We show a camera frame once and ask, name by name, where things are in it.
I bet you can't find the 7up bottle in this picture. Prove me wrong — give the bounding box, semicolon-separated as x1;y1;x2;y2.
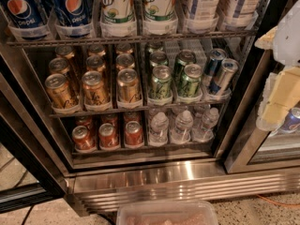
142;0;178;35
100;0;137;38

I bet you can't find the left water bottle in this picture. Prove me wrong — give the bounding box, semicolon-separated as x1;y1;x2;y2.
149;112;169;147

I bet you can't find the orange cable on floor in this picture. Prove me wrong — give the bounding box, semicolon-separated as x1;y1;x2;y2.
256;194;300;208

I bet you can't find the front blue silver can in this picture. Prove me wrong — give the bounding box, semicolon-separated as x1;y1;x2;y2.
208;58;239;96

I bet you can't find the water bottle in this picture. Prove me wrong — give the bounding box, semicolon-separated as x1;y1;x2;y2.
192;108;219;143
171;110;193;144
149;112;169;147

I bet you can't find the left white labelled bottle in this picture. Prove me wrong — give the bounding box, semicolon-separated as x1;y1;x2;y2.
184;0;219;34

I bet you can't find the red can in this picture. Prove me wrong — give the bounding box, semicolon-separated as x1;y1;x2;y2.
72;126;97;153
125;121;144;148
98;123;120;151

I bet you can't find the black cable on floor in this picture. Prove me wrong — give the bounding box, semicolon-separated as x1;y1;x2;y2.
21;204;36;225

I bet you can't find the front left red can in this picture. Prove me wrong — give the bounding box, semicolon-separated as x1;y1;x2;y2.
72;126;97;153

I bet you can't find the second row right gold can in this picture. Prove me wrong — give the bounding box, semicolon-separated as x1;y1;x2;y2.
115;53;135;71

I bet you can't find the right water bottle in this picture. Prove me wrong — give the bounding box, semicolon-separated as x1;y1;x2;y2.
192;108;219;143

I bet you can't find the front right gold can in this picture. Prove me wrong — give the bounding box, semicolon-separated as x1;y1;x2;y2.
117;68;143;109

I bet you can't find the second row left gold can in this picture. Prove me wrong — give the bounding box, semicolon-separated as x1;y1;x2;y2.
48;57;80;92

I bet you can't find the wire shelf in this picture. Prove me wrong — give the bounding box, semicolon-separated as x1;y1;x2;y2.
6;30;257;48
49;98;230;118

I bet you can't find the front right red can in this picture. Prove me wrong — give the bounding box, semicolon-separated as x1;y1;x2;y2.
125;121;144;148

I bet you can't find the pepsi bottle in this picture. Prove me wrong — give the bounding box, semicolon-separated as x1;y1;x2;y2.
53;0;92;38
0;0;47;29

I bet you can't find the middle water bottle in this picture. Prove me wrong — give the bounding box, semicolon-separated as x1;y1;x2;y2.
171;110;193;144

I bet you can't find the steel fridge base grille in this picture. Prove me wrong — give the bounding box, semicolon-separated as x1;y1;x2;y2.
67;160;300;216

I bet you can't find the right white labelled bottle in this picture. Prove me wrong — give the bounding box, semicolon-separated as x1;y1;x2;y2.
217;0;260;31

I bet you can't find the second row gold can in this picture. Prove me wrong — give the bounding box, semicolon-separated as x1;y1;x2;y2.
115;53;135;71
86;54;107;78
48;57;80;92

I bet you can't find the rear blue silver can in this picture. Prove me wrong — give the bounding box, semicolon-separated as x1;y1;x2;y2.
202;48;227;86

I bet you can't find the left 7UP bottle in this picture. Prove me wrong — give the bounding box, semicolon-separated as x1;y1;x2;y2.
100;0;137;38

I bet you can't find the front left gold can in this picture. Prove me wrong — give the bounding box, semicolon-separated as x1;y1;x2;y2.
45;74;81;114

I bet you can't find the middle wire shelf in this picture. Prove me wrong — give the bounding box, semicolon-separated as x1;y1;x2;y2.
49;98;230;118

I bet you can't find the top wire shelf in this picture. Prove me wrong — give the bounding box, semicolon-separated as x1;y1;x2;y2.
6;30;257;48

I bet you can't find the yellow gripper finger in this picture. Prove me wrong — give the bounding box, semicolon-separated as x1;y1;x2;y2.
254;26;278;50
256;67;300;131

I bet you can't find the white labelled bottle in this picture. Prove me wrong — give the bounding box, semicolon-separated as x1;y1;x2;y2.
217;0;260;31
184;0;219;34

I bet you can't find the blue silver can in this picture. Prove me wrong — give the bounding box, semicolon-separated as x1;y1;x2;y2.
202;48;227;86
208;58;239;96

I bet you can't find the front middle gold can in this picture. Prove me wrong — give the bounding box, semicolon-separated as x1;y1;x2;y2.
82;70;111;112

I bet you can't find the right Pepsi bottle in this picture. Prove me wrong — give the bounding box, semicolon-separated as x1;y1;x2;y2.
53;0;92;38

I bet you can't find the blue can behind glass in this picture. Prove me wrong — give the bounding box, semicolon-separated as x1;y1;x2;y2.
280;107;300;133

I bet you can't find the clear plastic bin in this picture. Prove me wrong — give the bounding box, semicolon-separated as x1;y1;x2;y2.
116;201;218;225

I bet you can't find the right 7UP bottle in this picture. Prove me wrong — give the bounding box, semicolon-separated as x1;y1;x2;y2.
142;0;178;35

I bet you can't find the front middle red can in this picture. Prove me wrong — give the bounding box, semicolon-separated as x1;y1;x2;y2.
98;123;120;151

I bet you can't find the left Pepsi bottle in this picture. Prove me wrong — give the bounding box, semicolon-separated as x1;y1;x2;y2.
0;0;47;29

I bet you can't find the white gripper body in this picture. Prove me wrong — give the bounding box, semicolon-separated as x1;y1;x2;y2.
273;0;300;67

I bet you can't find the green can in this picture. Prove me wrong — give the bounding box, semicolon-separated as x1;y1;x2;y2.
149;51;169;68
173;50;196;83
148;66;173;105
176;64;203;103

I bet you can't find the second row middle gold can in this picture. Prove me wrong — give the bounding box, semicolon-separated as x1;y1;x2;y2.
86;54;107;78

